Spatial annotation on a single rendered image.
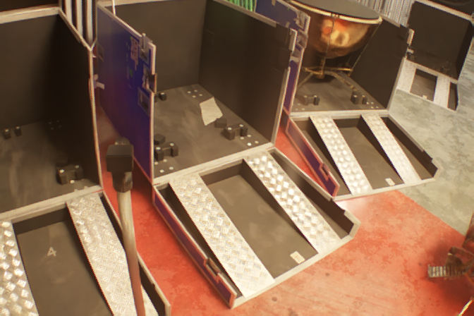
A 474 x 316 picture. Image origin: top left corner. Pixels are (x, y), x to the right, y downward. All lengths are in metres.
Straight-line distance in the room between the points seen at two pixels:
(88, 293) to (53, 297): 0.17
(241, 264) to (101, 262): 0.69
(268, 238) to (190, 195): 0.48
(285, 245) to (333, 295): 0.40
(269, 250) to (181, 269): 0.47
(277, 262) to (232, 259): 0.24
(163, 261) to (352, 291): 0.98
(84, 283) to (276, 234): 1.06
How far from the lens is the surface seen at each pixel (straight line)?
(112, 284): 1.78
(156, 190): 2.07
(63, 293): 1.85
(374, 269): 2.16
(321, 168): 2.53
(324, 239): 2.15
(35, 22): 2.50
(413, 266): 2.30
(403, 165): 2.99
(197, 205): 2.03
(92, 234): 1.91
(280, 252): 2.03
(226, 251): 1.91
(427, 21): 6.17
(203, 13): 2.94
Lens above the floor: 1.53
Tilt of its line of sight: 34 degrees down
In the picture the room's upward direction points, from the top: 9 degrees clockwise
